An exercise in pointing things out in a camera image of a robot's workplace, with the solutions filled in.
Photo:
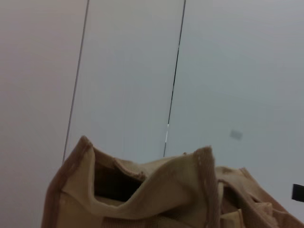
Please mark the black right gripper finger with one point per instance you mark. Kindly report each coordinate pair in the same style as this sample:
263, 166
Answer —
298, 192

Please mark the khaki fabric food bag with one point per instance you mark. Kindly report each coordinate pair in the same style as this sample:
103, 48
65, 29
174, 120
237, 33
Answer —
178, 190

